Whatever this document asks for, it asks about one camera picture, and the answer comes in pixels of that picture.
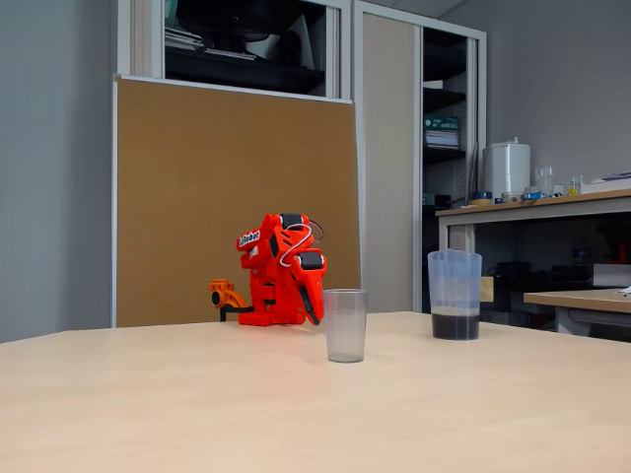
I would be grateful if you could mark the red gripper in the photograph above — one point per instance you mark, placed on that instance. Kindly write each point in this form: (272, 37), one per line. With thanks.
(309, 279)

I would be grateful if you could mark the red robot arm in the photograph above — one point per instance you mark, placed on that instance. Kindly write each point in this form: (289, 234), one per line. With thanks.
(266, 276)

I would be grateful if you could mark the clear drinking glass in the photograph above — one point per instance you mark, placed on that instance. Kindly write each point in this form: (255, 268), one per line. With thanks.
(345, 325)
(544, 180)

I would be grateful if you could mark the orange table clamp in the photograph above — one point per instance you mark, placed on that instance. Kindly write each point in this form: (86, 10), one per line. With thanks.
(226, 295)

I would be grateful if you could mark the brown cork board panel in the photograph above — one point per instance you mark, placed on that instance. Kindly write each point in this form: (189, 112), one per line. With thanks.
(197, 197)

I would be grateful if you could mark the grey metal cabinet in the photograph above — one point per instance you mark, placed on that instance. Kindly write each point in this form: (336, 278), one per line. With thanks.
(143, 39)
(389, 148)

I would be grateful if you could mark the stack of white papers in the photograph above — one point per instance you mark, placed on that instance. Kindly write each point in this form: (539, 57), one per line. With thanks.
(442, 139)

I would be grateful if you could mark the green book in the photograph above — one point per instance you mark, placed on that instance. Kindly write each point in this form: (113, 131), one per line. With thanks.
(441, 123)

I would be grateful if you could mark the white cylindrical appliance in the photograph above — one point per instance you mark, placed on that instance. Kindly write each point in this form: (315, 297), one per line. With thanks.
(507, 170)

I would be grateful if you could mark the wooden top workbench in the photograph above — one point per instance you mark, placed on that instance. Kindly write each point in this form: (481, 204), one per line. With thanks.
(532, 203)

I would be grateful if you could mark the low wooden top desk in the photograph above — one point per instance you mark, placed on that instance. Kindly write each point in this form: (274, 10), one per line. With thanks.
(577, 298)

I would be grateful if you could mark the small yellow bottle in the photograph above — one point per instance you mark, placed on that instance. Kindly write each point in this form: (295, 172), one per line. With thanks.
(573, 188)

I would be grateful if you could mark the stack of papers and folders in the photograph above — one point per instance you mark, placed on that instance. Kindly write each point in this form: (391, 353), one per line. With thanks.
(183, 39)

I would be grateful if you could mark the white storage box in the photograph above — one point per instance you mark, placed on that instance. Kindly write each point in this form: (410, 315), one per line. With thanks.
(611, 275)

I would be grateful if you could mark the white flat box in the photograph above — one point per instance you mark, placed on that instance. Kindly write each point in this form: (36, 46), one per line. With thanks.
(609, 184)

